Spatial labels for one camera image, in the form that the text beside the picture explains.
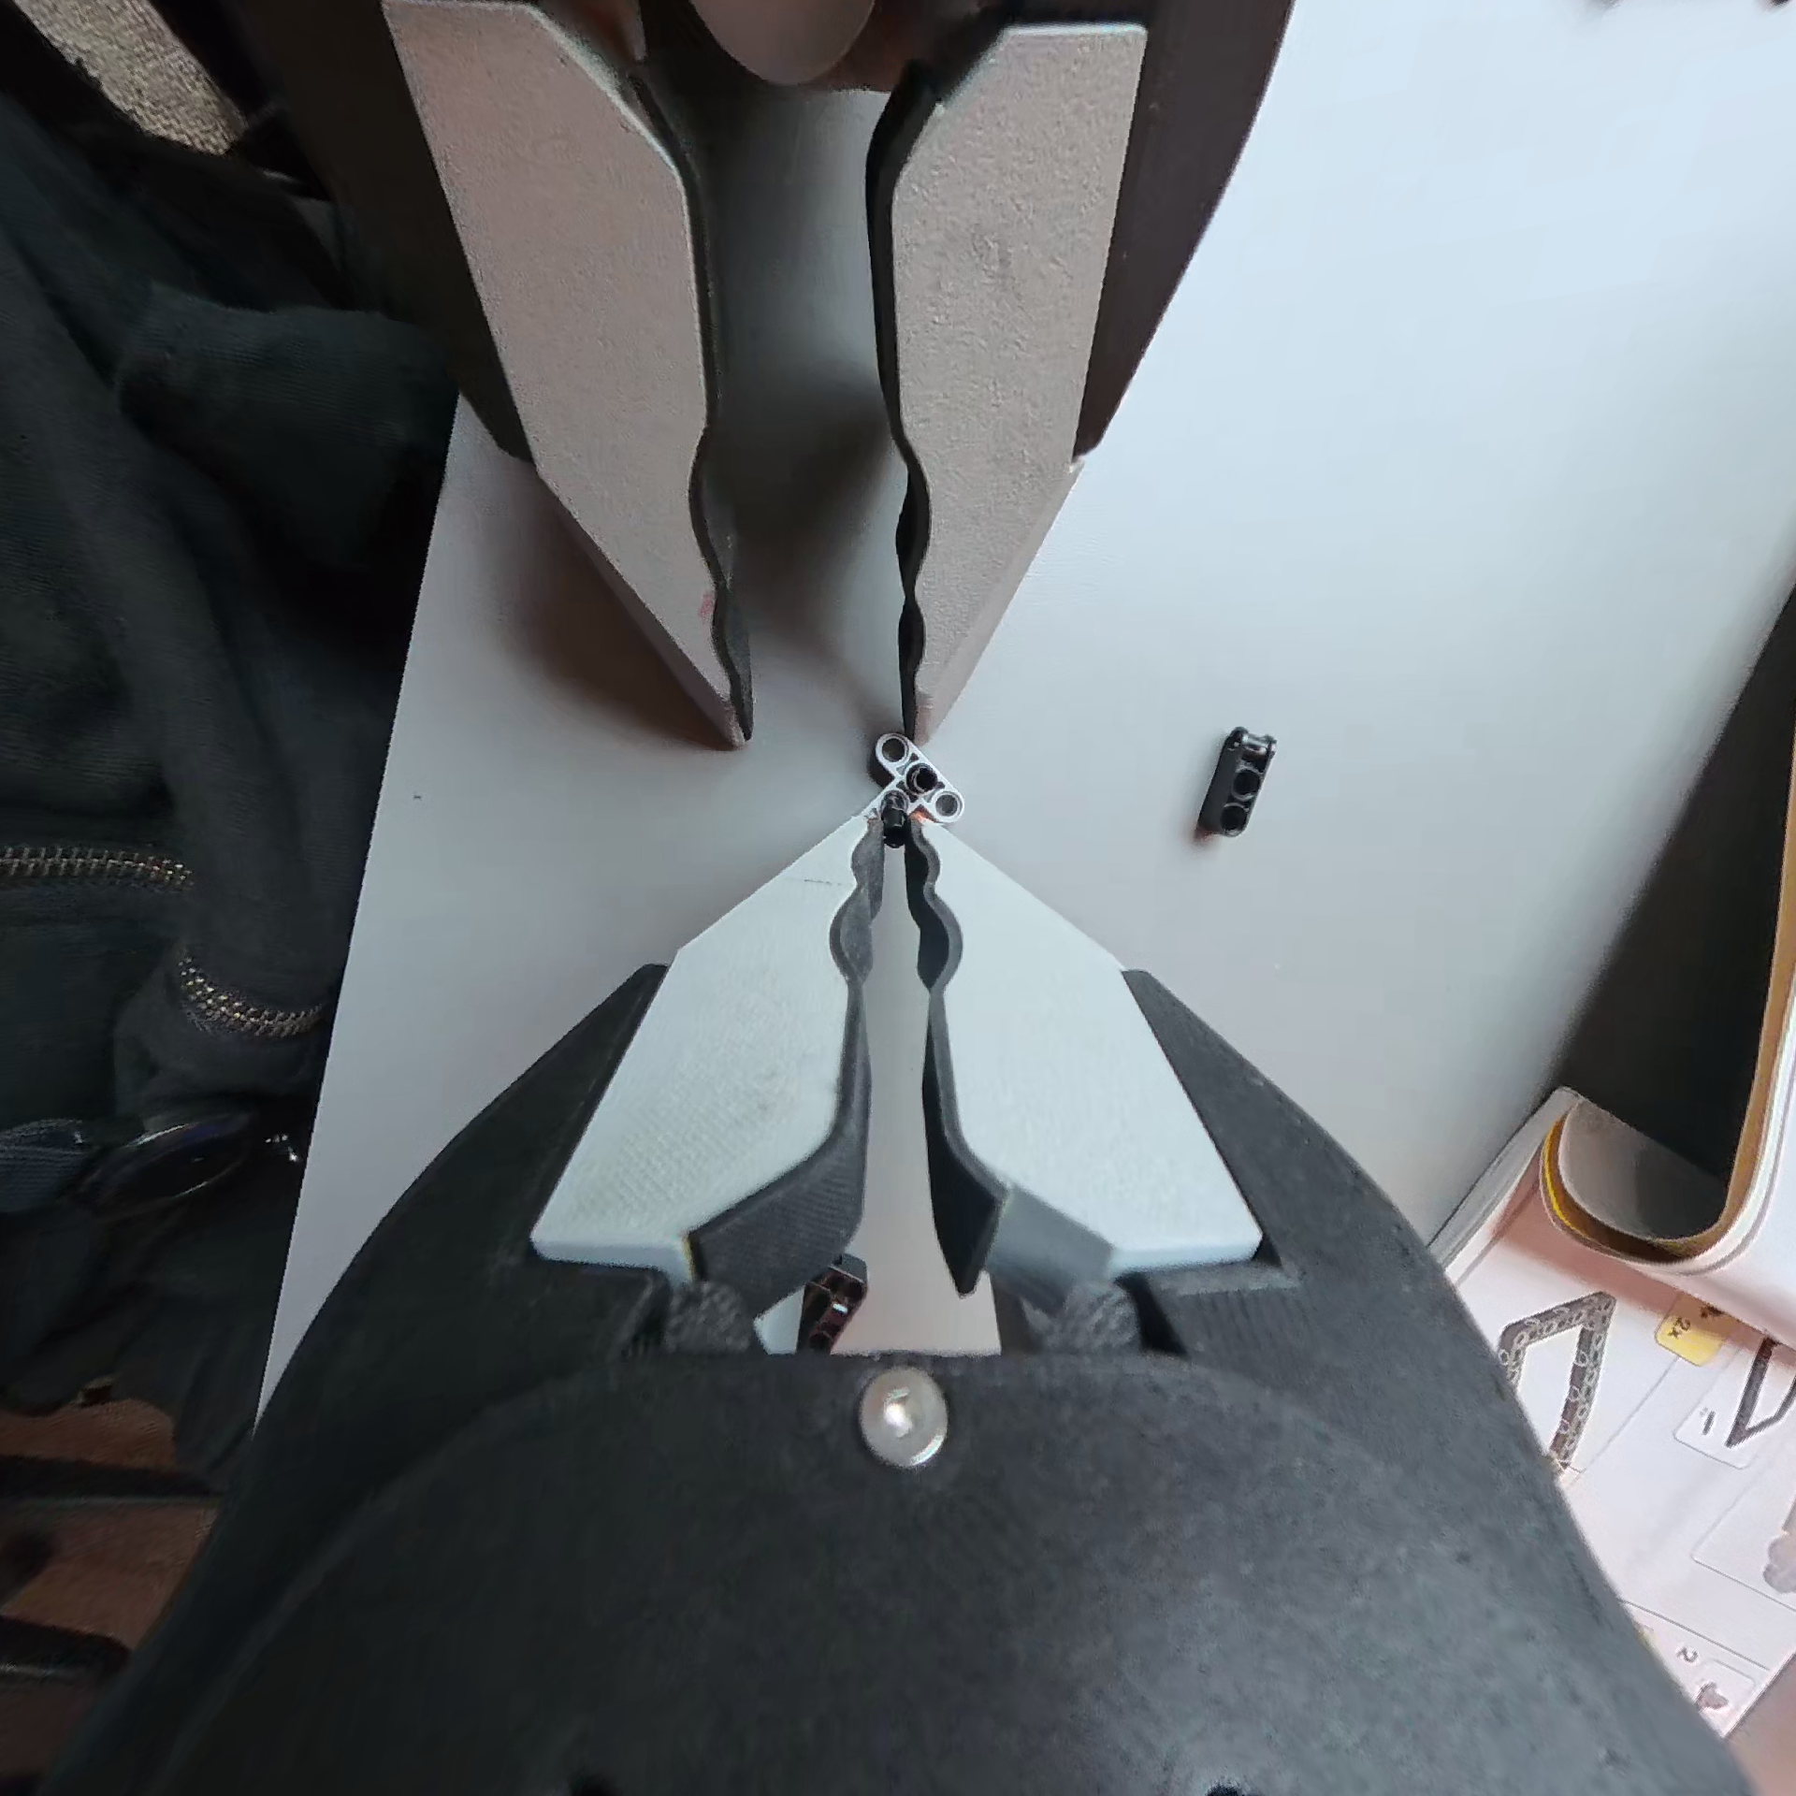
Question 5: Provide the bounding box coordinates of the grey T-shaped lego beam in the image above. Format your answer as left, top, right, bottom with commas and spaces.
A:
867, 732, 969, 825

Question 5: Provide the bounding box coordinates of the lego instruction booklet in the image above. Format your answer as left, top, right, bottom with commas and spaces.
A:
1427, 589, 1796, 1796

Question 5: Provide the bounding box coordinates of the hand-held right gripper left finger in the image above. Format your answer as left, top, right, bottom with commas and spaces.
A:
529, 813, 893, 1317

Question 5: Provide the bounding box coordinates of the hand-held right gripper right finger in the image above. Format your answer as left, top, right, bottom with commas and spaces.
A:
898, 817, 1265, 1297

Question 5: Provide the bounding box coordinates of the person's left hand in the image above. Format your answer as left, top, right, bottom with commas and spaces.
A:
699, 0, 875, 89

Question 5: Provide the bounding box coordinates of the black rectangular lego frame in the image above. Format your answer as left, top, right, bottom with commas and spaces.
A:
796, 1258, 871, 1352

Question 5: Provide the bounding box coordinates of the person's dark jacket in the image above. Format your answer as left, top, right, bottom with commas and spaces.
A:
0, 82, 466, 1405

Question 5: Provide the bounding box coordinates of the small black lego beam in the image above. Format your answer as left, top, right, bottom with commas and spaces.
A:
1197, 727, 1277, 842

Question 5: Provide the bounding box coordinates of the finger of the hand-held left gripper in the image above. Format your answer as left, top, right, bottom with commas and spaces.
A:
867, 19, 1148, 746
382, 0, 758, 748

